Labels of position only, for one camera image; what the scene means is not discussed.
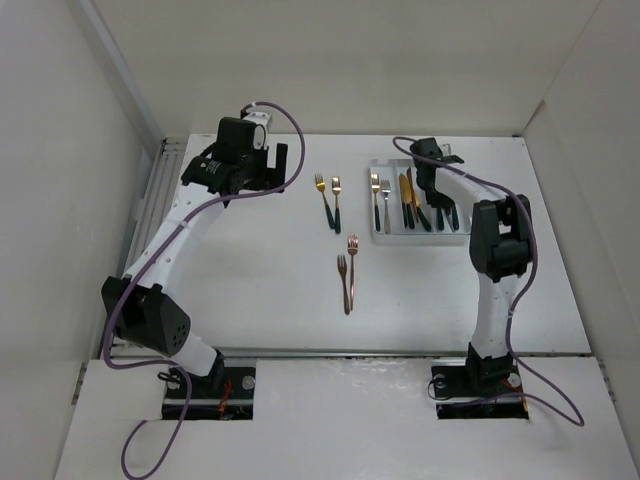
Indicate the gold fork green handle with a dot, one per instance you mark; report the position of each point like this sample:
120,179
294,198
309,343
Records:
375,188
321,186
336,190

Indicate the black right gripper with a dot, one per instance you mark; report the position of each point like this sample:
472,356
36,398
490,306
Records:
439,200

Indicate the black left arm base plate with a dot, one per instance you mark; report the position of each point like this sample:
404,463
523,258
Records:
228,399

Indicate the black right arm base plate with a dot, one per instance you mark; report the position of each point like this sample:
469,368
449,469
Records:
459,396

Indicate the rose gold fork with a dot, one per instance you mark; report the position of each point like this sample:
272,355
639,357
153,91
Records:
342,269
352,249

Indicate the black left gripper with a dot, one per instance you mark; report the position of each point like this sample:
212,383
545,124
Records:
269,177

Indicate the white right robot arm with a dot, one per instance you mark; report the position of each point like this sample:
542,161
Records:
500,252

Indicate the aluminium rail frame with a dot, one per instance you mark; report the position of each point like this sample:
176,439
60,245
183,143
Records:
154,188

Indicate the white three-compartment cutlery tray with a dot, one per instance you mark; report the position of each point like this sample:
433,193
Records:
390,170

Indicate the gold spoon green handle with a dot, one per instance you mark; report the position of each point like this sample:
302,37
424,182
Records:
454,220
440,219

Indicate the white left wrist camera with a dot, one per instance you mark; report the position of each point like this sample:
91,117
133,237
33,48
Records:
258,117

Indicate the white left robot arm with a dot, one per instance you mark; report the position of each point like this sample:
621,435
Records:
141,304

